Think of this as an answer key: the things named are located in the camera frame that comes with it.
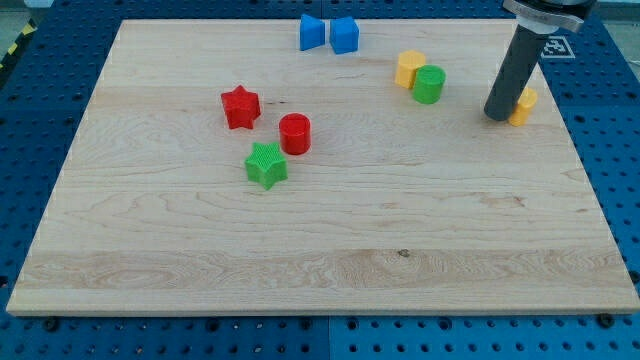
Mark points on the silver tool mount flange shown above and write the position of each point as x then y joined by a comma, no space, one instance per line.
548,16

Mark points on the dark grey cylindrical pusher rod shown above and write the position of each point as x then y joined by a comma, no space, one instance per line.
517,66

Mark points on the yellow heart block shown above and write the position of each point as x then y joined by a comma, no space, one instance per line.
524,107

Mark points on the yellow hexagon block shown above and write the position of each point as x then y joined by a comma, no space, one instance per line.
408,63

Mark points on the white fiducial marker tag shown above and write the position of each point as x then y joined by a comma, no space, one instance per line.
557,47

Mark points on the green cylinder block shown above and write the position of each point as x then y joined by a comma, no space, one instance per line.
428,84

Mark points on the red cylinder block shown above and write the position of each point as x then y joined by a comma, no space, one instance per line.
295,133

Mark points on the green star block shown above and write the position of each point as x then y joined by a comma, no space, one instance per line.
266,164

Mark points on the red star block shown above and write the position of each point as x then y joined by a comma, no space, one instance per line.
241,107

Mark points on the light wooden board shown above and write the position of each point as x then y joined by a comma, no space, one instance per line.
397,208

